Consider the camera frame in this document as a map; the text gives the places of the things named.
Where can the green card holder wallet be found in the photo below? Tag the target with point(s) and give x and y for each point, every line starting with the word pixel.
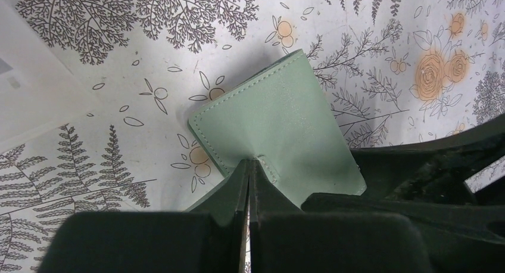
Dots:
pixel 282 118

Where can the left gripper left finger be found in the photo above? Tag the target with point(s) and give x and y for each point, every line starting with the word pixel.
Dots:
pixel 209 237

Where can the white plastic card box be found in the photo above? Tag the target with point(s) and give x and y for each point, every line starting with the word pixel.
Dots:
pixel 38 92

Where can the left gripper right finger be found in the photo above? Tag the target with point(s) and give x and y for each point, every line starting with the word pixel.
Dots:
pixel 286 239

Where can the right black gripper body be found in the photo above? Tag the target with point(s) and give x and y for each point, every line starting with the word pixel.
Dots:
pixel 458 238

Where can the floral patterned table mat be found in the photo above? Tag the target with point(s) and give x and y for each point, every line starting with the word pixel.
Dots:
pixel 395 71

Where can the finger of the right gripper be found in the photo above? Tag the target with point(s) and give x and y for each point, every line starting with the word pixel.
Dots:
pixel 430 171

